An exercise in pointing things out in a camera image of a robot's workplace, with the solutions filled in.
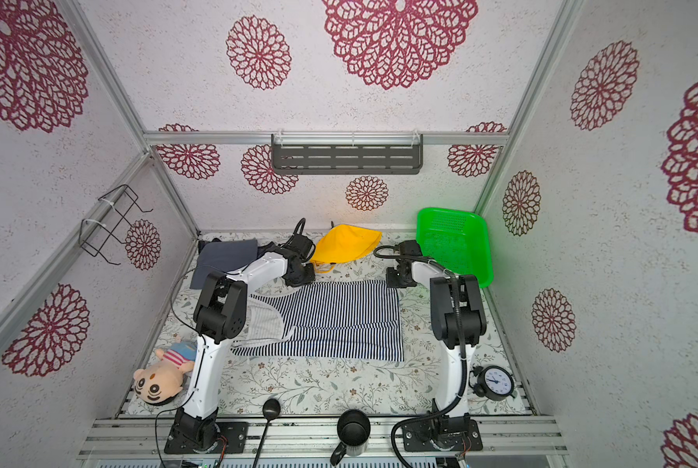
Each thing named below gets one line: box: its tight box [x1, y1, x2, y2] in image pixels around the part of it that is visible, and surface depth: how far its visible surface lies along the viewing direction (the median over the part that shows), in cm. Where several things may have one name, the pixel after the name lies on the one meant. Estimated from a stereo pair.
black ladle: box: [252, 397, 281, 468], surface depth 79 cm
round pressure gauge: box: [468, 364, 515, 402], surface depth 81 cm
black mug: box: [329, 408, 372, 468], surface depth 71 cm
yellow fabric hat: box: [310, 224, 384, 274], surface depth 118 cm
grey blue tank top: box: [190, 238, 259, 290], surface depth 113 cm
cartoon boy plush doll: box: [132, 335, 197, 405], surface depth 78 cm
